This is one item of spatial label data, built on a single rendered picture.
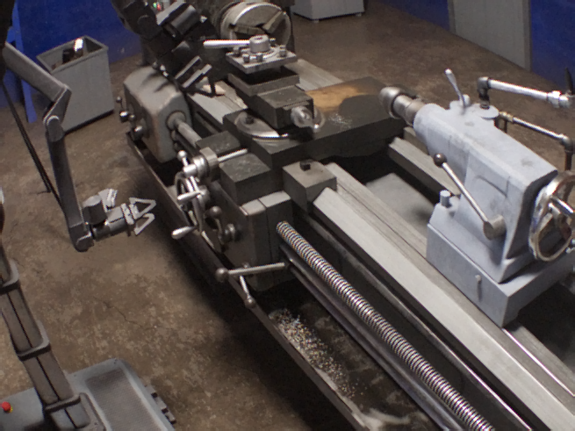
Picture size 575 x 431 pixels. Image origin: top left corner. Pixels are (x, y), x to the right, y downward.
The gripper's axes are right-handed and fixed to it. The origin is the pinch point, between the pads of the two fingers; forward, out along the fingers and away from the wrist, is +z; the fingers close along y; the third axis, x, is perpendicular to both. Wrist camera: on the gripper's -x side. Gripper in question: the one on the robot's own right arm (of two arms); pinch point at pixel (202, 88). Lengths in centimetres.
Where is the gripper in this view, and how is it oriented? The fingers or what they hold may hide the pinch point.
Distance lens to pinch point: 143.9
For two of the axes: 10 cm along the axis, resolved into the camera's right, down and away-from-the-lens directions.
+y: -5.1, -4.4, 7.4
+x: -6.9, 7.2, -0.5
